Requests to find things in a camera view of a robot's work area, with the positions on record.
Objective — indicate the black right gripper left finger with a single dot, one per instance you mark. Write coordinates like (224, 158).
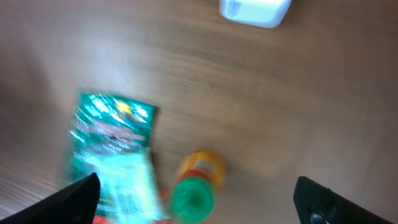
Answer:
(75, 204)

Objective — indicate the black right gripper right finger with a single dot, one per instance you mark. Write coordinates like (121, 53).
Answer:
(316, 204)

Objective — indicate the green glove packet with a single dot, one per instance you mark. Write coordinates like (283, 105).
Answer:
(106, 124)

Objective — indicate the red yellow sauce bottle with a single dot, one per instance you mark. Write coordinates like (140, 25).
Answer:
(200, 178)

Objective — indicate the red sauce sachet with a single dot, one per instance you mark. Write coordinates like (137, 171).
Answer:
(163, 194)

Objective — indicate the pale green wipes packet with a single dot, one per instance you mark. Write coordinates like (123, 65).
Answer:
(128, 187)

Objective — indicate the white barcode scanner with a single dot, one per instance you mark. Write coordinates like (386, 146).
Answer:
(260, 13)

